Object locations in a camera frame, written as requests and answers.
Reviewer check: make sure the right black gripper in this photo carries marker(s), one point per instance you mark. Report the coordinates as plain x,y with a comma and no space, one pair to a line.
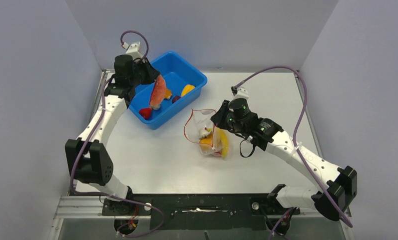
218,119

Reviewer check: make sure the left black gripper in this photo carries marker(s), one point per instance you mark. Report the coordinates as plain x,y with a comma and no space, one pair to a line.
152,73

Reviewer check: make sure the red toy watermelon slice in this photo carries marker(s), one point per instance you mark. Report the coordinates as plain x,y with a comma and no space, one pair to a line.
158,93

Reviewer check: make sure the yellow toy banana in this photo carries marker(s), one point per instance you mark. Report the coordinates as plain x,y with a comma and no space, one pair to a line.
224,143

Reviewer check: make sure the clear zip bag orange zipper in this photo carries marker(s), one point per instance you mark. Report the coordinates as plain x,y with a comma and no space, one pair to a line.
200,118

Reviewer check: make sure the white toy mushroom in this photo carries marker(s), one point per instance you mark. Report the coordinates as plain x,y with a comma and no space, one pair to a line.
205,132

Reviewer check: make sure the orange toy mango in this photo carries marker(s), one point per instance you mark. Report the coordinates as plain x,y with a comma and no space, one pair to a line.
206,145

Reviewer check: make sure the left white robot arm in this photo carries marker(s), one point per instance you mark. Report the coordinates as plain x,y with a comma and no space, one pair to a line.
87,158

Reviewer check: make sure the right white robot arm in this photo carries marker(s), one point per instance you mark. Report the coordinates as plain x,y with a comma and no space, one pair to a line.
334,187

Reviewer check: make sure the red toy wax apple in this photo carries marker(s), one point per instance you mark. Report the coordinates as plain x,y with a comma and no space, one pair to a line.
146,112

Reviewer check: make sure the dark purple toy fruit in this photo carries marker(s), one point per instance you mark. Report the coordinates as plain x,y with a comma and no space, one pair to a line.
175,99

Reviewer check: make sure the blue plastic bin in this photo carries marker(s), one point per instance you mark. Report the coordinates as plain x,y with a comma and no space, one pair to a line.
177,73

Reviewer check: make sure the yellow toy pepper slice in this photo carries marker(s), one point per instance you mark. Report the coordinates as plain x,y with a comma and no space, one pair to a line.
188,88

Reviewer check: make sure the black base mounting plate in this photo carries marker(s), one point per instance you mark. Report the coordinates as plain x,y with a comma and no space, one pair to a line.
253,211

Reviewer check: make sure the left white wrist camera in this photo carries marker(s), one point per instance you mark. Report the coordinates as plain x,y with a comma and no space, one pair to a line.
133,49

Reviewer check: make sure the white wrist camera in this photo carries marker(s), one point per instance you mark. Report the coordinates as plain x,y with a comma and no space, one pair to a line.
239,93
133,49

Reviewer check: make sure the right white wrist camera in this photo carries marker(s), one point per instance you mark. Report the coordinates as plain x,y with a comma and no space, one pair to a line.
239,93

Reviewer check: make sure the aluminium table frame rail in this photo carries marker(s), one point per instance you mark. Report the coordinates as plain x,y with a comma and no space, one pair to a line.
82,207

